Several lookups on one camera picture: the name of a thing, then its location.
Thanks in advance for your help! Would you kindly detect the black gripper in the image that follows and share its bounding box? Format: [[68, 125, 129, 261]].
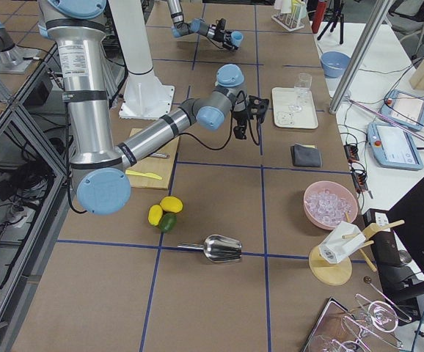
[[232, 93, 250, 140], [212, 26, 240, 51]]

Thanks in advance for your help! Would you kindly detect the light blue plastic cup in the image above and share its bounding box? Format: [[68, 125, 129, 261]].
[[230, 31, 244, 48]]

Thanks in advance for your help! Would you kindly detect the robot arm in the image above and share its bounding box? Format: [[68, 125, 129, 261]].
[[39, 1, 251, 215], [167, 0, 244, 51]]

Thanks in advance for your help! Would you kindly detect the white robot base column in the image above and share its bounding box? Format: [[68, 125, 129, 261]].
[[109, 0, 175, 120]]

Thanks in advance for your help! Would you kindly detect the blue bowl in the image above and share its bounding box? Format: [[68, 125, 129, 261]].
[[321, 51, 351, 78]]

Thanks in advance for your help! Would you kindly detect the pink bowl with ice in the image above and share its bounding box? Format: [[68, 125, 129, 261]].
[[303, 181, 359, 230]]

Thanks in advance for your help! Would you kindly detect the steel ice scoop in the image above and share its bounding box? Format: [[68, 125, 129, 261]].
[[178, 234, 242, 263]]

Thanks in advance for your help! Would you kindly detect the cream bear tray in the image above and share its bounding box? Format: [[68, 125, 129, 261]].
[[271, 87, 318, 129]]

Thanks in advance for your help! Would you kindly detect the grey folded cloth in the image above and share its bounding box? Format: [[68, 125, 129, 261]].
[[290, 144, 322, 167]]

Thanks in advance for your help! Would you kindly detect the clear wine glass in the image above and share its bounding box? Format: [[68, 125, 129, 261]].
[[289, 73, 312, 113]]

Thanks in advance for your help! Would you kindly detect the wooden cutting board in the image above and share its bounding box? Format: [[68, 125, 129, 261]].
[[128, 137, 180, 190]]

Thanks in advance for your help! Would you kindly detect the red cylinder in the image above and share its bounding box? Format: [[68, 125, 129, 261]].
[[311, 0, 326, 34]]

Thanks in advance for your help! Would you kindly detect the yellow lemon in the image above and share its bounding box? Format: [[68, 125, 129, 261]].
[[147, 204, 164, 227], [160, 196, 183, 213]]

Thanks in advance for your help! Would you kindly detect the green lime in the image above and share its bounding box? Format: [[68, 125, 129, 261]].
[[158, 213, 177, 233]]

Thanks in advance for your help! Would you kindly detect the black tripod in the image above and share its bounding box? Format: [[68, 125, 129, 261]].
[[317, 0, 345, 45]]

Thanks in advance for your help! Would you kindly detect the yellow plastic knife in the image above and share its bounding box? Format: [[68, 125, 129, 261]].
[[125, 169, 163, 180]]

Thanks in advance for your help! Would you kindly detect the white paper carton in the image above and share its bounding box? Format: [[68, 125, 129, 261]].
[[318, 221, 366, 264]]

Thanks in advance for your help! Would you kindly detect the near teach pendant tablet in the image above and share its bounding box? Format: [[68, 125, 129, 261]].
[[367, 122, 424, 171]]

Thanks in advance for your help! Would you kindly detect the teach pendant tablet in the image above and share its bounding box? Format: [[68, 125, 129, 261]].
[[380, 89, 424, 131], [367, 122, 424, 171]]

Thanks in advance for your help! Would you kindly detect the wooden mug stand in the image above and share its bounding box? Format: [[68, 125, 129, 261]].
[[309, 220, 405, 286]]

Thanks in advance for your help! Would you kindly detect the far teach pendant tablet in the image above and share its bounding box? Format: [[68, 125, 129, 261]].
[[380, 89, 424, 131]]

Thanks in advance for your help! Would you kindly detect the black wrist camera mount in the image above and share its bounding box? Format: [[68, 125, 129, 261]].
[[248, 95, 269, 124]]

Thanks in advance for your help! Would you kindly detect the white wire cup rack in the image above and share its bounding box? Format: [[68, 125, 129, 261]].
[[271, 0, 307, 32]]

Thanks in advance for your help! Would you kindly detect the aluminium frame post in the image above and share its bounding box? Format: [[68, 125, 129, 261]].
[[329, 0, 393, 114]]

